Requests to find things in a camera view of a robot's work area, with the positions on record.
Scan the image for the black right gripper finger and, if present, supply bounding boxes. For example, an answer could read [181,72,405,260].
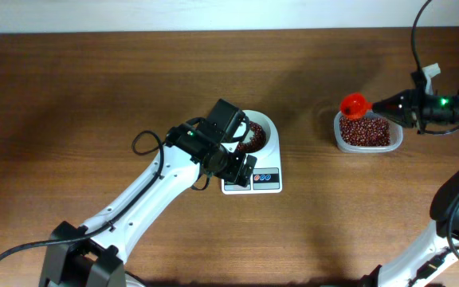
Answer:
[372,89,411,110]
[376,110,415,128]

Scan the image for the red plastic measuring scoop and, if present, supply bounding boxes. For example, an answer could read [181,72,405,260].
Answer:
[339,92,373,120]

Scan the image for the white round bowl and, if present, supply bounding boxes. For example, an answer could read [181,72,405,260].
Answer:
[237,110,278,159]

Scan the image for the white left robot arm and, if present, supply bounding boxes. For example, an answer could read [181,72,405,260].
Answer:
[39,118,257,286]

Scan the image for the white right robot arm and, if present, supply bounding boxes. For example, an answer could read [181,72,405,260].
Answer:
[358,67,459,287]

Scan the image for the red beans in bowl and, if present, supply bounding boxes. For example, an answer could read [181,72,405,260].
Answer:
[237,121,267,153]

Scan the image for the white digital kitchen scale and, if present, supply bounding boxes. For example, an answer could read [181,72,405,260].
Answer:
[221,131,284,195]

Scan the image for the clear plastic bean container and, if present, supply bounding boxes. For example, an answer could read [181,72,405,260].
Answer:
[334,112,403,153]

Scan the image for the red beans in container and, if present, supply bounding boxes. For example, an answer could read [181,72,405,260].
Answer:
[339,116,390,147]

